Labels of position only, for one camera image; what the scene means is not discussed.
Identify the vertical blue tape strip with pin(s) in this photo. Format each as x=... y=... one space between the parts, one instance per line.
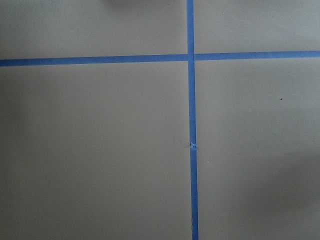
x=192 y=119

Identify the horizontal blue tape strip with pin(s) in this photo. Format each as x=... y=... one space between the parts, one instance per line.
x=157 y=58

